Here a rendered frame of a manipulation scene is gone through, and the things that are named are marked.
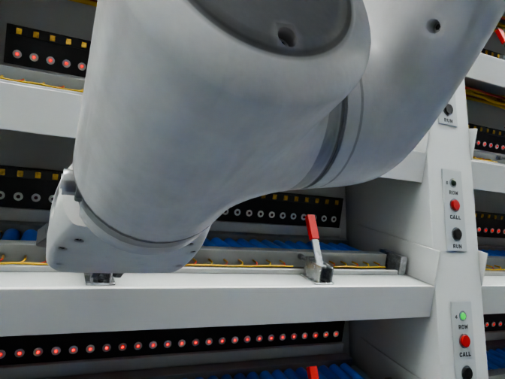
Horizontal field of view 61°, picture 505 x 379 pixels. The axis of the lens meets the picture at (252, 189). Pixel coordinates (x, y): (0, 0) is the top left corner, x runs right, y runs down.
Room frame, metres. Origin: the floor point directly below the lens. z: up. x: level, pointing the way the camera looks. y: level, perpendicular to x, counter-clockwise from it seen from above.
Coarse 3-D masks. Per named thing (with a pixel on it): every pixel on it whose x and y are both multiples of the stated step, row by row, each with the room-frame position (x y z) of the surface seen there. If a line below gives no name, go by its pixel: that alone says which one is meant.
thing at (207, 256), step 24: (0, 240) 0.46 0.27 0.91; (0, 264) 0.44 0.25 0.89; (24, 264) 0.46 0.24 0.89; (192, 264) 0.52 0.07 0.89; (216, 264) 0.56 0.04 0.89; (240, 264) 0.57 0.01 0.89; (264, 264) 0.58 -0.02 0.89; (288, 264) 0.60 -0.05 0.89; (336, 264) 0.64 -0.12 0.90; (360, 264) 0.65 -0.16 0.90; (384, 264) 0.67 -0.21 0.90
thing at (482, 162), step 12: (480, 132) 0.92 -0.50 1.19; (492, 132) 0.93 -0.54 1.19; (504, 132) 0.94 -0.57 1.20; (480, 144) 0.93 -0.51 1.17; (492, 144) 0.94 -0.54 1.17; (504, 144) 0.96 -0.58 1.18; (480, 156) 0.77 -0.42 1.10; (492, 156) 0.78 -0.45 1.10; (504, 156) 0.79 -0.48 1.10; (480, 168) 0.67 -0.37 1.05; (492, 168) 0.68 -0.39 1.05; (504, 168) 0.69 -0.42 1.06; (480, 180) 0.68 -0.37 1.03; (492, 180) 0.69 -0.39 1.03; (504, 180) 0.70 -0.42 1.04; (504, 192) 0.71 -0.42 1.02
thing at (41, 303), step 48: (384, 240) 0.70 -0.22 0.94; (0, 288) 0.40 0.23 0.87; (48, 288) 0.41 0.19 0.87; (96, 288) 0.43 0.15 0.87; (144, 288) 0.45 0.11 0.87; (192, 288) 0.47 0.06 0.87; (240, 288) 0.49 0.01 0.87; (288, 288) 0.52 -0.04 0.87; (336, 288) 0.55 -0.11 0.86; (384, 288) 0.58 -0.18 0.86; (432, 288) 0.62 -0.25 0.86; (0, 336) 0.41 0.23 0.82
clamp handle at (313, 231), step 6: (306, 216) 0.58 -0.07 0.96; (312, 216) 0.58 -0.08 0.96; (306, 222) 0.58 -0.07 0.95; (312, 222) 0.57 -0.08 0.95; (312, 228) 0.57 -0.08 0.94; (312, 234) 0.57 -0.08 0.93; (318, 234) 0.57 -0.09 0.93; (312, 240) 0.57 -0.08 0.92; (318, 240) 0.57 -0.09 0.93; (312, 246) 0.57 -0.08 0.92; (318, 246) 0.57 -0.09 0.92; (318, 252) 0.56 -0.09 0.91; (318, 258) 0.56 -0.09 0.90; (318, 264) 0.56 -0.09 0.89
